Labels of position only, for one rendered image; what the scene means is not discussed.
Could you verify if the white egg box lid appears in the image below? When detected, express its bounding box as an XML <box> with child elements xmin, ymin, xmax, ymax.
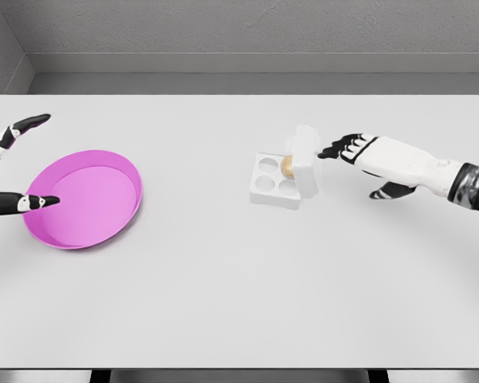
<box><xmin>284</xmin><ymin>124</ymin><xmax>321</xmax><ymax>199</ymax></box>

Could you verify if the pink round plate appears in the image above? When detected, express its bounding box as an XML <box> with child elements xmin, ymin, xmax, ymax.
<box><xmin>22</xmin><ymin>149</ymin><xmax>144</xmax><ymax>251</ymax></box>

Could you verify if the tan egg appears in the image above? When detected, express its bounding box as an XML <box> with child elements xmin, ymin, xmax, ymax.
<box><xmin>280</xmin><ymin>154</ymin><xmax>296</xmax><ymax>179</ymax></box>

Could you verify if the white egg box tray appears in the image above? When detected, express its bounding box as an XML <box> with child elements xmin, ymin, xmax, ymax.
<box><xmin>249</xmin><ymin>151</ymin><xmax>304</xmax><ymax>211</ymax></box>

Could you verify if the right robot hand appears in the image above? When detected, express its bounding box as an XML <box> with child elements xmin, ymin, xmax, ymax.
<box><xmin>316</xmin><ymin>133</ymin><xmax>445</xmax><ymax>200</ymax></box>

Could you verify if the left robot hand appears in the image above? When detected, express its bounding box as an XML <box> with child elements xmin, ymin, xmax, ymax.
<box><xmin>0</xmin><ymin>113</ymin><xmax>61</xmax><ymax>219</ymax></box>

